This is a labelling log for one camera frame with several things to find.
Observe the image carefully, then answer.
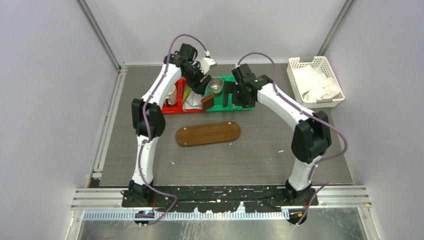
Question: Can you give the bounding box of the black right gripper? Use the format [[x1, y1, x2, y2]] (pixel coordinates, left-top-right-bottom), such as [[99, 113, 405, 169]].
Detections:
[[223, 81, 256, 109]]

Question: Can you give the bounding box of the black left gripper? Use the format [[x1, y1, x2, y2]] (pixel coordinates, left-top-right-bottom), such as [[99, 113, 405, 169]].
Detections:
[[182, 62, 212, 95]]

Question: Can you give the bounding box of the shiny metal cup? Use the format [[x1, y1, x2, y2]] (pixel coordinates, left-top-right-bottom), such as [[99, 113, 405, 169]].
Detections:
[[208, 77, 224, 97]]

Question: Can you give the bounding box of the clear acrylic wooden rack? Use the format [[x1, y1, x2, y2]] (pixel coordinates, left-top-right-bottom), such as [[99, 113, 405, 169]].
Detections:
[[201, 86, 215, 111]]

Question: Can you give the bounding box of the white enamel mug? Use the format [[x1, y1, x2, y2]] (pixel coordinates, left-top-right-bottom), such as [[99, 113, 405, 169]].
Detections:
[[165, 84, 178, 107]]

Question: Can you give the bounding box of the brown oval wooden tray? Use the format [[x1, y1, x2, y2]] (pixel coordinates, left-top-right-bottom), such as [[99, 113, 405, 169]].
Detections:
[[175, 121, 241, 147]]

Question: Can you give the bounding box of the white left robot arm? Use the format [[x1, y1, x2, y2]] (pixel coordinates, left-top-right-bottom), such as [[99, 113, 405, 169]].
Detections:
[[123, 43, 217, 207]]

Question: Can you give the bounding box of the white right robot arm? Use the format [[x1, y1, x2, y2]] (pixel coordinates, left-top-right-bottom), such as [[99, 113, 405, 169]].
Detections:
[[231, 63, 332, 205]]

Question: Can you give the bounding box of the lime green toothpaste tube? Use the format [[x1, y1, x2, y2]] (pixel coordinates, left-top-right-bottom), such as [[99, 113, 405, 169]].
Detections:
[[182, 85, 192, 103]]

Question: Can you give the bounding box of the white toothpaste tube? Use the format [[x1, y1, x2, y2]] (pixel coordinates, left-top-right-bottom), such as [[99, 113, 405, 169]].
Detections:
[[183, 91, 204, 111]]

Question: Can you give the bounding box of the green plastic bin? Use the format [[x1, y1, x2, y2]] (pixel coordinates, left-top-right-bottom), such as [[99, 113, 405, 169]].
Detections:
[[205, 75, 229, 112], [226, 75, 253, 111]]

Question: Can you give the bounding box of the red plastic bin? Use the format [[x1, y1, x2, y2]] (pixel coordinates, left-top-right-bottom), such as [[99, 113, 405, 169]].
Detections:
[[182, 85, 204, 112], [162, 78, 186, 114]]

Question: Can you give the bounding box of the white crumpled cloth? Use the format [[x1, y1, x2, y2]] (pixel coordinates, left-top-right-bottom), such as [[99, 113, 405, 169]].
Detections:
[[293, 65, 341, 102]]

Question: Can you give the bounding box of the white perforated plastic basket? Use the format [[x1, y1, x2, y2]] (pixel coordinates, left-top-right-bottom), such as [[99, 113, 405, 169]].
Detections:
[[286, 56, 345, 109]]

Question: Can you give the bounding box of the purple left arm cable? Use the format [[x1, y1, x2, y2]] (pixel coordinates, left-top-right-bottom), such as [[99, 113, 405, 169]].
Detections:
[[137, 33, 211, 227]]

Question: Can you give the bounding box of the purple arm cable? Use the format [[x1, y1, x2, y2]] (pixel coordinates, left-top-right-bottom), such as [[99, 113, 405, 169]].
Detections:
[[137, 33, 211, 227], [235, 51, 349, 227]]

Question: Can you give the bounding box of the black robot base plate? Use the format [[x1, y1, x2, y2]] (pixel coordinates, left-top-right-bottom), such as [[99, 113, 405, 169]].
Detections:
[[120, 183, 318, 213]]

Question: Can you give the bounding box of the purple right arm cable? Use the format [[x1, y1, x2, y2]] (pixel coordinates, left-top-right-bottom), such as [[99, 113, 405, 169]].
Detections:
[[235, 51, 349, 227]]

